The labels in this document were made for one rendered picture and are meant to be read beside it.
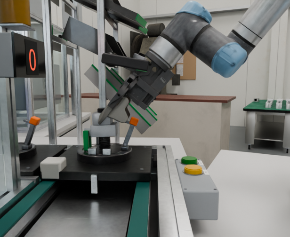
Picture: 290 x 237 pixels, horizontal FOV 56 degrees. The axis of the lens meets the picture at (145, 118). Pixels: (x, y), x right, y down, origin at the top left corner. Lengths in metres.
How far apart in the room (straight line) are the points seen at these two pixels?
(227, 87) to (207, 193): 6.75
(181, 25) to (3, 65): 0.38
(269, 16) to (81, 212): 0.60
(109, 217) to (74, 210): 0.08
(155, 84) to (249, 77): 6.57
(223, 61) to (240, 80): 6.59
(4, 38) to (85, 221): 0.33
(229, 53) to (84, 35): 0.50
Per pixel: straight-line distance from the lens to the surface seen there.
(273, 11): 0.75
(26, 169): 0.66
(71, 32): 0.97
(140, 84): 0.65
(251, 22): 0.75
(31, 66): 0.53
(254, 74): 7.19
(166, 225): 0.42
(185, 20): 0.66
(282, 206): 0.78
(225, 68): 0.63
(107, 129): 0.68
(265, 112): 4.83
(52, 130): 0.95
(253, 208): 0.74
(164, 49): 0.65
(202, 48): 0.64
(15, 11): 0.54
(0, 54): 0.50
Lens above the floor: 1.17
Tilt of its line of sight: 8 degrees down
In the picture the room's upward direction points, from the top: straight up
